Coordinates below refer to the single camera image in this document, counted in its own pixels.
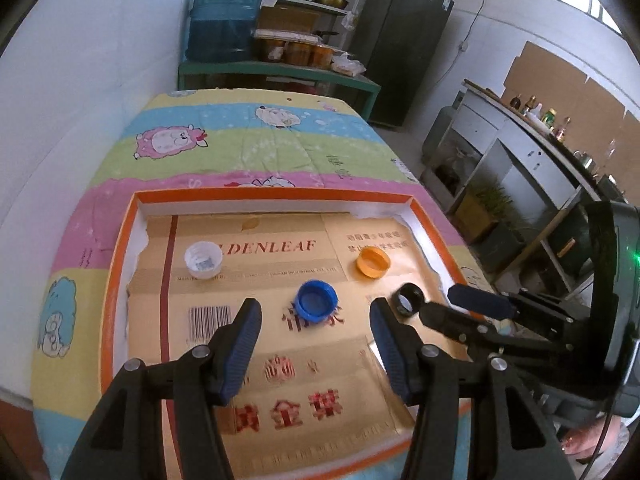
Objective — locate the orange food container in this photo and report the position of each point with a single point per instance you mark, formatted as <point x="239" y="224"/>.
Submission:
<point x="299" y="52"/>
<point x="272" y="50"/>
<point x="322" y="56"/>

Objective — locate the white shelf rack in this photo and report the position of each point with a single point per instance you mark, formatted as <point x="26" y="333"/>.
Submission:
<point x="310" y="5"/>

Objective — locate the plant in green pot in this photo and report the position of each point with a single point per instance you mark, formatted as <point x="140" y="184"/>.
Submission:
<point x="505" y="252"/>

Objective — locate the cardboard wall panel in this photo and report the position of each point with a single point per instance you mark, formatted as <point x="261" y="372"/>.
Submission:
<point x="550" y="75"/>

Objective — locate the black bottle cap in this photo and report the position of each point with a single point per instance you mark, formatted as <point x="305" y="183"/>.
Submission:
<point x="407" y="301"/>

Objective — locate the grey gas cylinder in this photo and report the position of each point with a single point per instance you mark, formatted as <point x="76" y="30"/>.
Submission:
<point x="440" y="130"/>

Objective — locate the green metal table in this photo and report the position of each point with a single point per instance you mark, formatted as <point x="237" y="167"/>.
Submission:
<point x="280" y="70"/>

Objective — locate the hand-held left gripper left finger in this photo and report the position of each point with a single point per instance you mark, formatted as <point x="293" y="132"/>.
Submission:
<point x="242" y="345"/>

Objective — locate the plant in yellow pot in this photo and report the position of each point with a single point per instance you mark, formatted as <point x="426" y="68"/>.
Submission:
<point x="480" y="210"/>

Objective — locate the blue bottle cap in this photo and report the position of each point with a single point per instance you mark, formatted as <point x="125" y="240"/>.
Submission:
<point x="315" y="302"/>

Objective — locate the dark green appliance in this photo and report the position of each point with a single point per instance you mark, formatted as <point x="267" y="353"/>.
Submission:
<point x="570" y="235"/>

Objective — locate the green yellow bottle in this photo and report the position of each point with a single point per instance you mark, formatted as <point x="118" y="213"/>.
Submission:
<point x="549" y="119"/>

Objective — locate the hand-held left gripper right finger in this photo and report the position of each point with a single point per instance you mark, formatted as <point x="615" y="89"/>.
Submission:
<point x="390" y="350"/>

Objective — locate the dark sauce bottle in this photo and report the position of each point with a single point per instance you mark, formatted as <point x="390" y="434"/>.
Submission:
<point x="527" y="105"/>

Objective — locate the blue water jug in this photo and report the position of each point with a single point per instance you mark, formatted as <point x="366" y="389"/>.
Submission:
<point x="225" y="15"/>

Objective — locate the white kitchen counter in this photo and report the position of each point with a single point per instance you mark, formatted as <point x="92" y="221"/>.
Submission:
<point x="520" y="145"/>

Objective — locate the dark green refrigerator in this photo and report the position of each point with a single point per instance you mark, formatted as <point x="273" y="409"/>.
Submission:
<point x="400" y="45"/>

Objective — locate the brown cardboard box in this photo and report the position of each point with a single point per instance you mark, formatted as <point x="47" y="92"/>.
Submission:
<point x="287" y="19"/>

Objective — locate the red slim bottle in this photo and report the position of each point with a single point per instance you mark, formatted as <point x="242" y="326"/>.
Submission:
<point x="564" y="130"/>

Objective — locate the clear plastic food bag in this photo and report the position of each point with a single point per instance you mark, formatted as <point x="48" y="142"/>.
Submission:
<point x="347" y="65"/>

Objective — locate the brown printed cardboard sheet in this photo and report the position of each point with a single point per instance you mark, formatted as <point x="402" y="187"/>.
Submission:
<point x="240" y="290"/>

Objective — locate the plastic oil jug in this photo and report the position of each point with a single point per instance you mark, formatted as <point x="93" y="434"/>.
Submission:
<point x="452" y="165"/>

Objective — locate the orange-rimmed cardboard tray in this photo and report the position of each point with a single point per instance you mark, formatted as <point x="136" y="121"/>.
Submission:
<point x="120" y="260"/>

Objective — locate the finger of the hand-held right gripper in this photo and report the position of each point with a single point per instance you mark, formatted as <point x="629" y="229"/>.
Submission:
<point x="450" y="322"/>
<point x="480" y="300"/>

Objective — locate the metal kettle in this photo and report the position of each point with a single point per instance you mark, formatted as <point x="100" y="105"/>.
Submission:
<point x="586" y="161"/>

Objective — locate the white bottle cap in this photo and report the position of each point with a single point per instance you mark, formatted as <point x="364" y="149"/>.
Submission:
<point x="192" y="260"/>

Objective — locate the plain orange bottle cap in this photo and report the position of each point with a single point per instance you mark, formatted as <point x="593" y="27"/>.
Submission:
<point x="372" y="264"/>

